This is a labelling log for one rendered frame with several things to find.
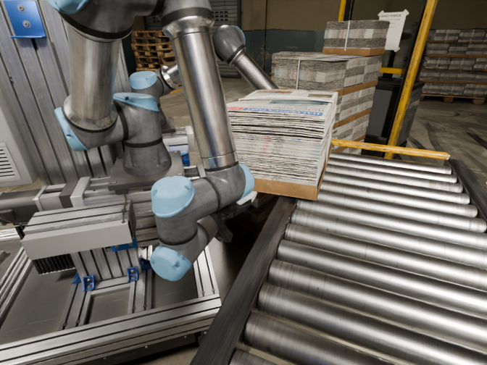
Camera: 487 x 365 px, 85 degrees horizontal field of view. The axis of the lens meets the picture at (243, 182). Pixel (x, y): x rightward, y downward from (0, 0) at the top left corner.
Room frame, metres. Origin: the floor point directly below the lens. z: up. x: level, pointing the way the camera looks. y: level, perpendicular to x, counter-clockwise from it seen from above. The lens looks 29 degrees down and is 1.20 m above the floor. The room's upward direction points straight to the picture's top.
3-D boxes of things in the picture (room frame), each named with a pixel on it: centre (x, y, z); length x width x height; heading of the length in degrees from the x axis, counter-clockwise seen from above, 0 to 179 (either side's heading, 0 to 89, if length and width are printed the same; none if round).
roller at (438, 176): (0.85, -0.48, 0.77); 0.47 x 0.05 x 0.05; 68
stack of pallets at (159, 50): (8.16, 2.26, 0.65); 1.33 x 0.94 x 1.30; 162
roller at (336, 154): (0.91, -0.51, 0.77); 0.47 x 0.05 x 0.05; 68
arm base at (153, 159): (0.81, 0.32, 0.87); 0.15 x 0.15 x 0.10
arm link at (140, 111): (0.80, 0.32, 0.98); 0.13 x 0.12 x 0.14; 133
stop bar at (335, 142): (0.98, -0.55, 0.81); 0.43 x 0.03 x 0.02; 68
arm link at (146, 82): (1.29, 0.45, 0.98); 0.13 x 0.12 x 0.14; 169
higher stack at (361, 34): (2.35, -0.87, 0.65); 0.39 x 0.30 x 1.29; 45
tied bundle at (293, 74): (1.93, -0.44, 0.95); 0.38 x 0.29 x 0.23; 47
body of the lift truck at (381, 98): (2.93, -1.43, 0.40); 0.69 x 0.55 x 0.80; 45
